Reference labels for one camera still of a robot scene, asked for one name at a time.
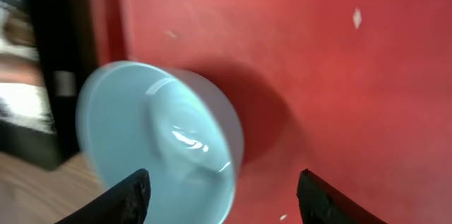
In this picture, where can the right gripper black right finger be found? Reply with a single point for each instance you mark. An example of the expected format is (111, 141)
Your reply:
(321, 203)

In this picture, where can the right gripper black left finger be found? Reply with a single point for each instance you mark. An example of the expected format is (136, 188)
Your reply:
(125, 203)

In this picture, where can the small light blue bowl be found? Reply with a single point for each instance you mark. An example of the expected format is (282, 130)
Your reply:
(174, 123)

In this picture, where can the red serving tray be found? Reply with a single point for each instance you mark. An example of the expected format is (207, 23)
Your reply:
(358, 91)

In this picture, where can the black tray bin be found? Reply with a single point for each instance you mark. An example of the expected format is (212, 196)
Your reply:
(47, 52)

